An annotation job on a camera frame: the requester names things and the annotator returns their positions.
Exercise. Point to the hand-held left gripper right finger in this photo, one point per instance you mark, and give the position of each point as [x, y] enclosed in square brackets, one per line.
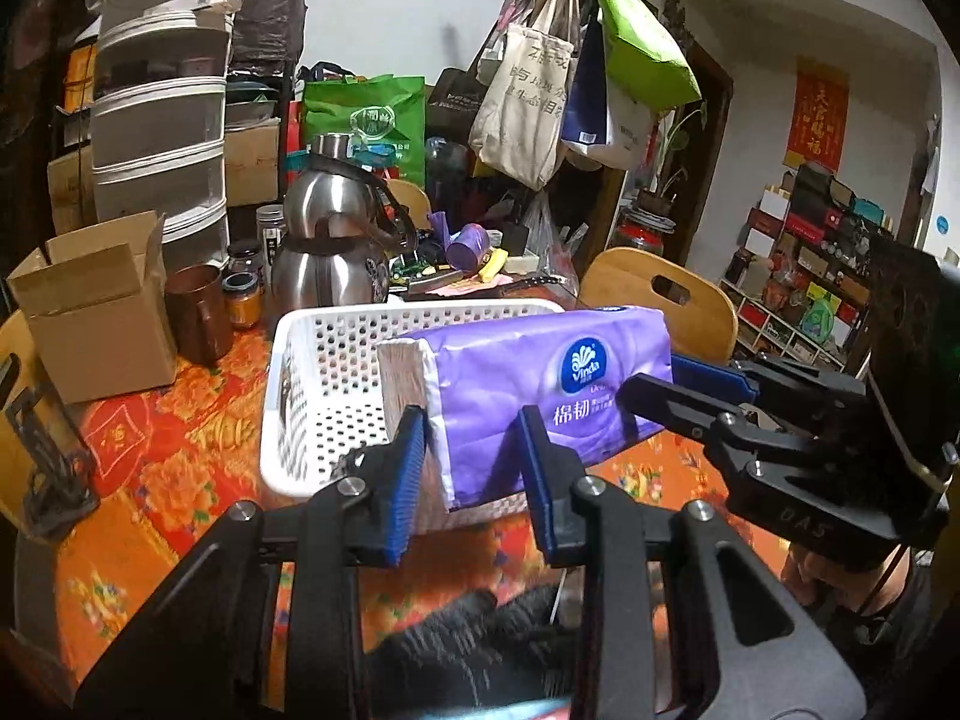
[541, 480]

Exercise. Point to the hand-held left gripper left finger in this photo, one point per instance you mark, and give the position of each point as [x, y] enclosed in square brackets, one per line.
[405, 481]

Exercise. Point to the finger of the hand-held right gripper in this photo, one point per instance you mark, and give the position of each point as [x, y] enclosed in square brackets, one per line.
[675, 405]
[712, 379]

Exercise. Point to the purple tissue pack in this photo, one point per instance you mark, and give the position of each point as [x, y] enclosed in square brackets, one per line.
[510, 375]

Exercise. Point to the white perforated plastic basket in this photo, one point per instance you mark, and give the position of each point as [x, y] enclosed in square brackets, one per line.
[337, 360]

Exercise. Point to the shelf of assorted boxes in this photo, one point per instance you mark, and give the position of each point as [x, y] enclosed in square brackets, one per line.
[810, 277]

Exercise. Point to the red lidded jar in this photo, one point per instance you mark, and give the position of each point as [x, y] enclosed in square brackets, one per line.
[645, 236]

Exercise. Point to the dark fuzzy cloth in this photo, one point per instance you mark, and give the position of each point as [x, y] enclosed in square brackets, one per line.
[465, 645]

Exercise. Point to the dark wooden door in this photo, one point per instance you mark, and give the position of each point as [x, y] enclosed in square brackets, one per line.
[712, 165]

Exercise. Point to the potted plant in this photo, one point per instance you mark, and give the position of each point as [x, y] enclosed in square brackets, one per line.
[671, 165]

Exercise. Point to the stainless steel kettle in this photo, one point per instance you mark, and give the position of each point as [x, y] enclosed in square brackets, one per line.
[322, 277]

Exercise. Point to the orange floral tablecloth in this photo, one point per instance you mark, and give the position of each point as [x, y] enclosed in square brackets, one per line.
[172, 450]

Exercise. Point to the orange glass jar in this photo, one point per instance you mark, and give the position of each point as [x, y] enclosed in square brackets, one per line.
[241, 304]

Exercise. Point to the purple cup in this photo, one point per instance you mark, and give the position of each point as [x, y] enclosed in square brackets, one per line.
[469, 247]

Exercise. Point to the brown cup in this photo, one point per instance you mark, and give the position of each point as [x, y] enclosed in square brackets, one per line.
[199, 315]

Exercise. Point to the dark glass jar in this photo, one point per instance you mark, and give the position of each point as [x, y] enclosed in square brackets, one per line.
[244, 259]

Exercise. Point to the blue and white bag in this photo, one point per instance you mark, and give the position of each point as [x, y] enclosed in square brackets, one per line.
[600, 112]

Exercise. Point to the stainless steel thermos jug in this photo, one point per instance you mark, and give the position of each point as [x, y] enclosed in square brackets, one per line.
[334, 195]

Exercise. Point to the bright green hanging bag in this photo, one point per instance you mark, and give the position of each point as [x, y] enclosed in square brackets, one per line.
[645, 52]

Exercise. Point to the beige canvas tote bag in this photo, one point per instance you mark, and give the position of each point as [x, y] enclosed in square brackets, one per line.
[525, 90]

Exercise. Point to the open cardboard box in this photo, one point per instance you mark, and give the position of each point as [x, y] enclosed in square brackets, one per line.
[90, 330]

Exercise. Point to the black folding phone stand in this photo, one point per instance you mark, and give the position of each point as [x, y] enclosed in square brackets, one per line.
[52, 465]

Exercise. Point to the green shopping bag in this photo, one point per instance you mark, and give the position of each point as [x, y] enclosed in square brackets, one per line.
[367, 120]

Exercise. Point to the white stacked storage drawers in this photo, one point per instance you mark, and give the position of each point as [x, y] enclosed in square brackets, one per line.
[157, 120]

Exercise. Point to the red wall poster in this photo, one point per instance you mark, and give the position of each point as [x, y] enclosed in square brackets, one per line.
[817, 116]

